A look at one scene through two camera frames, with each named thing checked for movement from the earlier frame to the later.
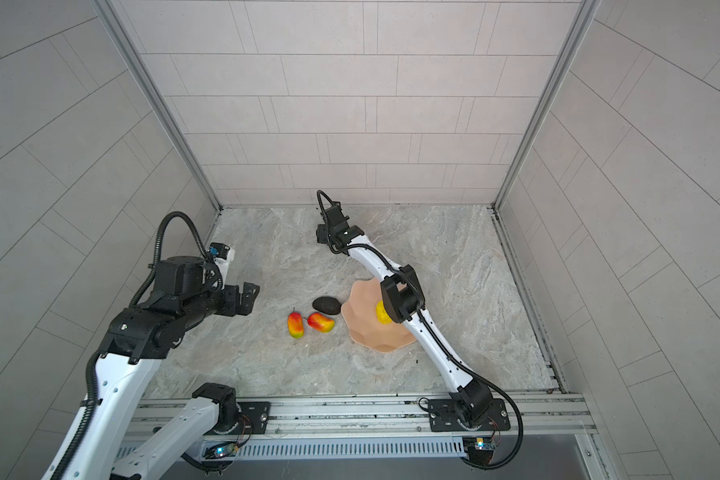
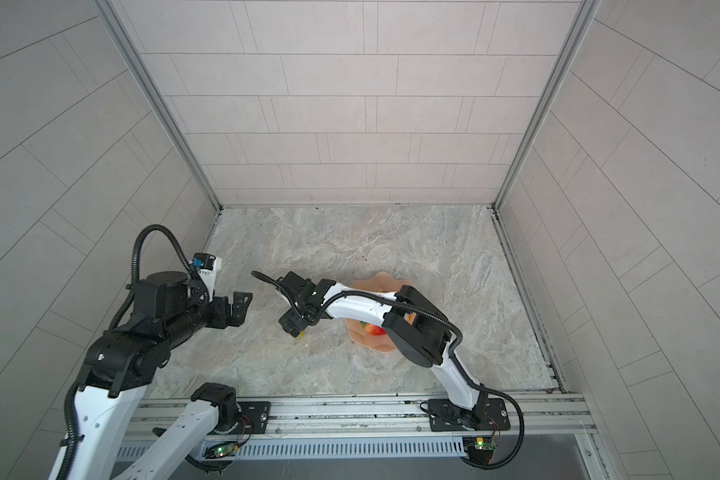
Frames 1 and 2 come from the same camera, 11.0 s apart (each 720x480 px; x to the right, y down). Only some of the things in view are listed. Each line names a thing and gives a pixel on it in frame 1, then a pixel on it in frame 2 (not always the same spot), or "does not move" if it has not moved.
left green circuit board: (225, 451) does not move
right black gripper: (325, 230) -> (296, 321)
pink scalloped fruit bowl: (366, 328) does not move
